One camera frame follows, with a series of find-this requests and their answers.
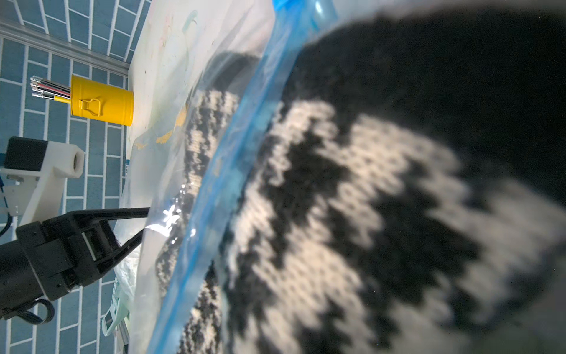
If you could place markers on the aluminium corner post left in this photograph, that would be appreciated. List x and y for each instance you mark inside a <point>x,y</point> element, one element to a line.
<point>42,41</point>

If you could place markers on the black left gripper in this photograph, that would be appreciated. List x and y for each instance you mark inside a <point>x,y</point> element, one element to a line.
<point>49,259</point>

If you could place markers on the houndstooth black white scarf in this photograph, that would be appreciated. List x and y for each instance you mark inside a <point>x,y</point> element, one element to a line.
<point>408,195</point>

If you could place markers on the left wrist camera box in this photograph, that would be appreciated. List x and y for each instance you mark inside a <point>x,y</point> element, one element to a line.
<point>40,169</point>

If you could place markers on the yellow pencil cup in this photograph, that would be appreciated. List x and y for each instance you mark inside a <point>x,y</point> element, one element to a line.
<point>98,101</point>

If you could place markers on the pencils in cup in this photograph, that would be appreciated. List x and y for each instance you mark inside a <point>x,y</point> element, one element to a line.
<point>49,90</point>

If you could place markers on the clear plastic vacuum bag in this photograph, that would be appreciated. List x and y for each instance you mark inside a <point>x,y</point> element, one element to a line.
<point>208,79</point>

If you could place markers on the light green calculator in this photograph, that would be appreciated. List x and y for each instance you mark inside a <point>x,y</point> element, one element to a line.
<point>117,315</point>

